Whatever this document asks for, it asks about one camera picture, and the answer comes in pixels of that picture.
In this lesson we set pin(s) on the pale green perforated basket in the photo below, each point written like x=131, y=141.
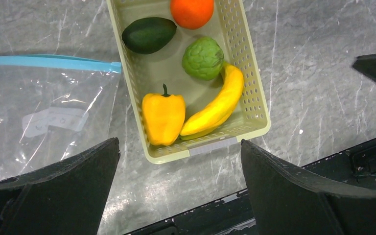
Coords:
x=148, y=73

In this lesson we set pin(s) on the orange fruit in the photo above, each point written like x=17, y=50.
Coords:
x=191, y=14

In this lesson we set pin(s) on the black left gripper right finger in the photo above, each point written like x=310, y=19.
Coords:
x=322, y=198

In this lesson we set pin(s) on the yellow bell pepper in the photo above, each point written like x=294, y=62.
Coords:
x=163, y=116

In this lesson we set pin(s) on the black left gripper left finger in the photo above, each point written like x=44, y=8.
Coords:
x=64, y=198

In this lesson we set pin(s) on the yellow banana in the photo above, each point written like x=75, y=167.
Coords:
x=220, y=109

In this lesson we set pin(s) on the clear zip bag blue zipper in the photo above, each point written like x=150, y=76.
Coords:
x=52, y=107

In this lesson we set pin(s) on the dark green avocado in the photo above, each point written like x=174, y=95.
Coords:
x=148, y=35

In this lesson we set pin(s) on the green custard apple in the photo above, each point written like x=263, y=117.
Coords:
x=203, y=59

